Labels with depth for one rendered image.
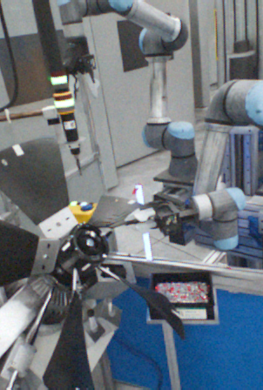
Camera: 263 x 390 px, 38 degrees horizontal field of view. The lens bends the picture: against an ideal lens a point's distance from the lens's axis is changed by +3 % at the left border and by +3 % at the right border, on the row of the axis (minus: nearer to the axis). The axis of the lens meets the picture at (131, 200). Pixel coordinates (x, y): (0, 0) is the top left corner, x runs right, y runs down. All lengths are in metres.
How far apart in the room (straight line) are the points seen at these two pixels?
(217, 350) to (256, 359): 0.15
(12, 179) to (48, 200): 0.11
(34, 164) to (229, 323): 0.96
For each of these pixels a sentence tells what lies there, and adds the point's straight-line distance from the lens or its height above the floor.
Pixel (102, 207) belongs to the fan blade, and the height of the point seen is 1.19.
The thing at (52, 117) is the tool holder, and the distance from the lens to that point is 0.97.
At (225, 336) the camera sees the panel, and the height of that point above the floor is 0.54.
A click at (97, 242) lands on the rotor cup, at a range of 1.00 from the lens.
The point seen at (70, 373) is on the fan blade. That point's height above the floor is 1.09.
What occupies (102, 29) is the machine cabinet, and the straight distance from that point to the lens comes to 4.87.
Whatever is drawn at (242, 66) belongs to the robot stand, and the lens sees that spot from 1.66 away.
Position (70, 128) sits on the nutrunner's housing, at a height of 1.50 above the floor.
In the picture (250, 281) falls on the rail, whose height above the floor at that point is 0.83.
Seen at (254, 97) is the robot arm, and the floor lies 1.47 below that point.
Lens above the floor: 1.70
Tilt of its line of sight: 24 degrees down
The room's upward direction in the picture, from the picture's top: 9 degrees counter-clockwise
